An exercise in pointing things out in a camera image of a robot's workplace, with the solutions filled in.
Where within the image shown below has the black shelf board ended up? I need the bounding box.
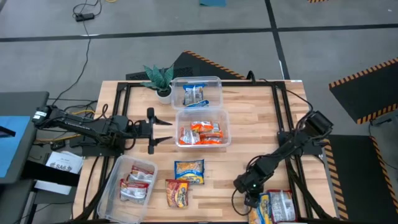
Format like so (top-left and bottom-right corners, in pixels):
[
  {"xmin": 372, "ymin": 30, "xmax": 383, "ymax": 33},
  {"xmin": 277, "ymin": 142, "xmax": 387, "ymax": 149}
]
[{"xmin": 21, "ymin": 159, "xmax": 81, "ymax": 188}]

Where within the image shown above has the black power brick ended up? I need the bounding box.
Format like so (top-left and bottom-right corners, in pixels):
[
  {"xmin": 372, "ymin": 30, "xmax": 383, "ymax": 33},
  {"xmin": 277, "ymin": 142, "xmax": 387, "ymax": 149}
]
[{"xmin": 49, "ymin": 139, "xmax": 67, "ymax": 151}]

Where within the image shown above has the black floor cable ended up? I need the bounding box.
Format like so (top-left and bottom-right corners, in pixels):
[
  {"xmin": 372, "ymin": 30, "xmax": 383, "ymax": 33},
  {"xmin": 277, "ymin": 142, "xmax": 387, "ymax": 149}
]
[{"xmin": 45, "ymin": 0, "xmax": 103, "ymax": 108}]

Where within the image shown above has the red Maruchan ramen packet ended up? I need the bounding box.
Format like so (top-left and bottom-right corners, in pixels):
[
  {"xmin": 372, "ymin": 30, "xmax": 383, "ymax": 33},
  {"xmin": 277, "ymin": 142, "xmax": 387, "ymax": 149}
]
[
  {"xmin": 267, "ymin": 189, "xmax": 297, "ymax": 223},
  {"xmin": 165, "ymin": 179, "xmax": 190, "ymax": 208},
  {"xmin": 127, "ymin": 164, "xmax": 155, "ymax": 184},
  {"xmin": 119, "ymin": 179, "xmax": 150, "ymax": 205}
]

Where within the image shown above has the grey desk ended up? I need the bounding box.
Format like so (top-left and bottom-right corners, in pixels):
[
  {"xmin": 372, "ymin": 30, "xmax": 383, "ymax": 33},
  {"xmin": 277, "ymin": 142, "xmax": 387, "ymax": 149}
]
[
  {"xmin": 0, "ymin": 91, "xmax": 50, "ymax": 185},
  {"xmin": 0, "ymin": 179, "xmax": 35, "ymax": 224}
]

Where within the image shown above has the clear plastic bin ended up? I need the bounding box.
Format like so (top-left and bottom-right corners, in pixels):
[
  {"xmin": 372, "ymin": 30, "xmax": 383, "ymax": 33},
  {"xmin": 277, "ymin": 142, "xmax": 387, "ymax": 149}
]
[
  {"xmin": 170, "ymin": 75, "xmax": 223, "ymax": 110},
  {"xmin": 174, "ymin": 108, "xmax": 232, "ymax": 148},
  {"xmin": 96, "ymin": 154, "xmax": 159, "ymax": 224}
]

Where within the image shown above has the blue desk mat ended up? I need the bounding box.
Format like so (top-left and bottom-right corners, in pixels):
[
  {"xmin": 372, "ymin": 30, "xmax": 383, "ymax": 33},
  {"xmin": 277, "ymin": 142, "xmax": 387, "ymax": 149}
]
[{"xmin": 0, "ymin": 115, "xmax": 31, "ymax": 179}]

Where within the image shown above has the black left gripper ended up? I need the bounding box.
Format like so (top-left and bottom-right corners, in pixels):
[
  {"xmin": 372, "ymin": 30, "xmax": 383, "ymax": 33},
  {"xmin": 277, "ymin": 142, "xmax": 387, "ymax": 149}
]
[{"xmin": 133, "ymin": 107, "xmax": 173, "ymax": 156}]

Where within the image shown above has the black hazard-striped ramp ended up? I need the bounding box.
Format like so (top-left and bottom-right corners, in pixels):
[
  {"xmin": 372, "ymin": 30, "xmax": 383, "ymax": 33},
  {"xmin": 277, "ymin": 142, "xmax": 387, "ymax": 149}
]
[{"xmin": 125, "ymin": 50, "xmax": 248, "ymax": 81}]

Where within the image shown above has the blue Maruchan ramen packet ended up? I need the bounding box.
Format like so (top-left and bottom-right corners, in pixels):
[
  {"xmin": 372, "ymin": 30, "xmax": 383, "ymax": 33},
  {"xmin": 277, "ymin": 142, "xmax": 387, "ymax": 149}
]
[
  {"xmin": 257, "ymin": 192, "xmax": 274, "ymax": 224},
  {"xmin": 182, "ymin": 83, "xmax": 205, "ymax": 106},
  {"xmin": 174, "ymin": 159, "xmax": 205, "ymax": 185},
  {"xmin": 185, "ymin": 99, "xmax": 210, "ymax": 108}
]

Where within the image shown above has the plain white paper sheet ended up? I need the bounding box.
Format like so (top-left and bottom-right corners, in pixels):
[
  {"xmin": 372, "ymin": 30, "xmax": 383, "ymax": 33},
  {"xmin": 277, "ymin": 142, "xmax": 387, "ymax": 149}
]
[{"xmin": 33, "ymin": 179, "xmax": 75, "ymax": 196}]

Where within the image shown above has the black flat device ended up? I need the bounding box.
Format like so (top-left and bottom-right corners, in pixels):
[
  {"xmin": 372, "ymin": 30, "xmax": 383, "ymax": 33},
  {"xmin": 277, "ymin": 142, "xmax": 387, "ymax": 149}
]
[{"xmin": 0, "ymin": 125, "xmax": 17, "ymax": 138}]

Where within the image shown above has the snake plant in white pot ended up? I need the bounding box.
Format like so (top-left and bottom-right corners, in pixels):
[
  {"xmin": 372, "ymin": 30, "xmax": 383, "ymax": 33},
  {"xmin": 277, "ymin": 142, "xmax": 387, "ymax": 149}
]
[{"xmin": 140, "ymin": 64, "xmax": 175, "ymax": 105}]

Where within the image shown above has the yellow power cable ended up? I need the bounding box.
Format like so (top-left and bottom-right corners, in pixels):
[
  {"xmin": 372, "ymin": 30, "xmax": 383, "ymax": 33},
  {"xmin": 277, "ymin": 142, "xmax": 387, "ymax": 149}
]
[{"xmin": 33, "ymin": 108, "xmax": 96, "ymax": 144}]

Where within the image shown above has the teal floor mat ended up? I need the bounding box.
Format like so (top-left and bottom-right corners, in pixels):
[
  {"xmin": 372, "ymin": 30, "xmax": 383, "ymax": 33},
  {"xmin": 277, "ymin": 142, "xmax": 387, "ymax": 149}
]
[{"xmin": 199, "ymin": 0, "xmax": 227, "ymax": 8}]

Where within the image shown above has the printed white paper sheet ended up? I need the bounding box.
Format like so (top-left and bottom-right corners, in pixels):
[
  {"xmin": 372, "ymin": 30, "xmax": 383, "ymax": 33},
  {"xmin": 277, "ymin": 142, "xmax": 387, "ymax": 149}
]
[{"xmin": 45, "ymin": 150, "xmax": 85, "ymax": 175}]

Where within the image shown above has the black power adapter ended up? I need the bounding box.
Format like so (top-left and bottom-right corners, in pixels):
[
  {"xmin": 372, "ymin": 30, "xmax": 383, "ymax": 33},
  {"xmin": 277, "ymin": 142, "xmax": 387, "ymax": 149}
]
[{"xmin": 75, "ymin": 12, "xmax": 95, "ymax": 22}]

